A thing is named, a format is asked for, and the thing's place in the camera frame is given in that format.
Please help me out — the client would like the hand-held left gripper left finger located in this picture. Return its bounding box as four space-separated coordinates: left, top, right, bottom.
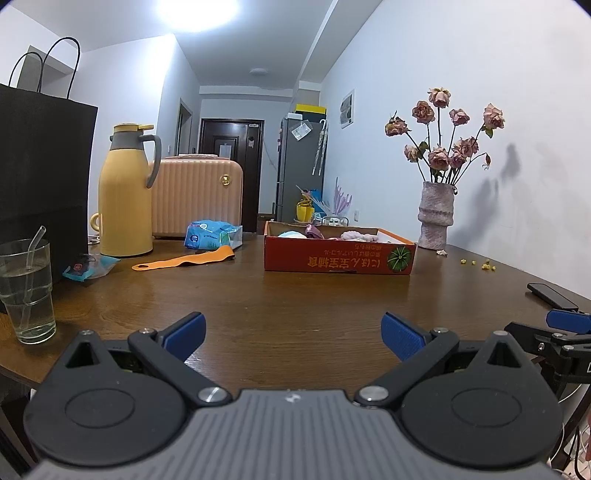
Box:
53 311 232 409

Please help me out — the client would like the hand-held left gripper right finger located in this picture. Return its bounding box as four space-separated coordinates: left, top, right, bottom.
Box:
355 311 541 409

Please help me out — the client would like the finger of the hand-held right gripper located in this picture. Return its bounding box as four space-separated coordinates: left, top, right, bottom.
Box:
503 322 561 356
546 309 591 335

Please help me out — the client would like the red cardboard box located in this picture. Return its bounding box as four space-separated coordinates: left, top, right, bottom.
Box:
264 220 417 275

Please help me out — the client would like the black smartphone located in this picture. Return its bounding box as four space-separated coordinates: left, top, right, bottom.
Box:
527 283 579 310

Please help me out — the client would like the blue wet wipes pack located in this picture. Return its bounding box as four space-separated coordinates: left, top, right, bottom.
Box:
185 220 243 252

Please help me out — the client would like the small teal snack packet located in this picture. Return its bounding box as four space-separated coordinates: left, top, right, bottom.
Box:
62 254 121 282

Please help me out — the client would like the pink textured vase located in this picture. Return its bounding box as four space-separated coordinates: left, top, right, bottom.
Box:
418 181 458 250

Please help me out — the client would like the peach ribbed suitcase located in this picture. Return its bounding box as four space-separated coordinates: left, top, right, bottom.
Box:
148 155 244 239

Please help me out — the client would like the yellow thermos jug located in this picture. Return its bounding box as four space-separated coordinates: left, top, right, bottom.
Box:
90 123 162 258

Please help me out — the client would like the dark brown entrance door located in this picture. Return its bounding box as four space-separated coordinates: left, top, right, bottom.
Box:
199 119 265 234

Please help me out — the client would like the purple decorative plant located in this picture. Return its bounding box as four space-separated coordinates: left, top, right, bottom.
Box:
331 178 354 217

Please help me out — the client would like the clear drinking glass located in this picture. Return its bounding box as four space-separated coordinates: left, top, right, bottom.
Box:
0 239 57 344

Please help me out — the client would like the clear drinking straw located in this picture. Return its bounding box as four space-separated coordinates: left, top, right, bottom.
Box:
21 226 47 326

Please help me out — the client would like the bunch of dried pink roses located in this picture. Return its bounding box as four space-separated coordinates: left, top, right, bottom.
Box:
385 87 506 185

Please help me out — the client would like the grey refrigerator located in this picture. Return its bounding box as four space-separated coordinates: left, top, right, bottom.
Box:
276 115 326 224

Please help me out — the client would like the hanging folded umbrella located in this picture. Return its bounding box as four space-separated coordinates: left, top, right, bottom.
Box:
312 119 329 176

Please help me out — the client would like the black paper shopping bag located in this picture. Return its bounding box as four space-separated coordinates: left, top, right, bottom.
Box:
0 37 99 287

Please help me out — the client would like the bright ceiling light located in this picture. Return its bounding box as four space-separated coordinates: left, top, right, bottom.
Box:
157 0 241 33

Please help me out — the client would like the orange strap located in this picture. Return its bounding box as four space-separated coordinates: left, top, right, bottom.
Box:
131 246 235 271

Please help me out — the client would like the side room door frame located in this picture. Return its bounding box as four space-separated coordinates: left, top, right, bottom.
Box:
178 99 194 158

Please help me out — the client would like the wall picture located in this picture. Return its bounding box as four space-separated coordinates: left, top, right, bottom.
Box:
339 89 355 130

